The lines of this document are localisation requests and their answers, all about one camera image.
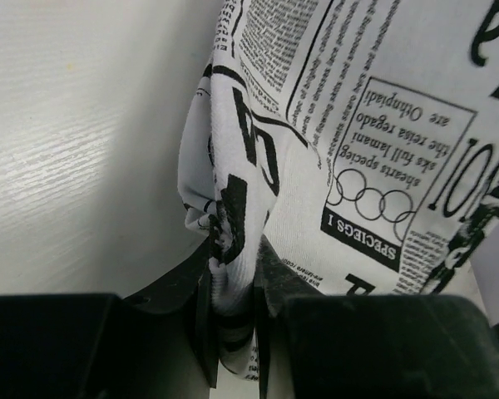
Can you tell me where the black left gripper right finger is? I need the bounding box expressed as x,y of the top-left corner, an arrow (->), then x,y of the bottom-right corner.
254,239 -> 499,398

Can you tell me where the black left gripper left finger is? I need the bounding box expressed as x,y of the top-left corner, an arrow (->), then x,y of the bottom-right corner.
0,243 -> 217,398

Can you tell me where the newspaper print garment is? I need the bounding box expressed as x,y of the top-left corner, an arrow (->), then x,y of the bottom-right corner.
178,1 -> 499,380

